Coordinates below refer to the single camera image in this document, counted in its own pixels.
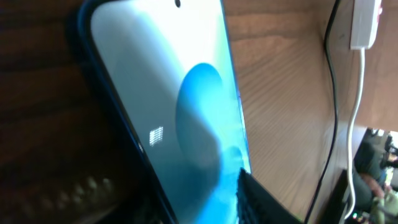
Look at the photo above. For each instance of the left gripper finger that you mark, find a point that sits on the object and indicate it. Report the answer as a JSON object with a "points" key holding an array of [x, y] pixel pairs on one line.
{"points": [[257, 206]]}

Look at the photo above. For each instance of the blue screen Galaxy smartphone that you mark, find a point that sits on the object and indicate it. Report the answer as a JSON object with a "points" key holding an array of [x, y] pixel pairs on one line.
{"points": [[167, 71]]}

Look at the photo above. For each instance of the white power strip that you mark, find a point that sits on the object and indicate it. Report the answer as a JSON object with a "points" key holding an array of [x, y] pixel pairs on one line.
{"points": [[365, 22]]}

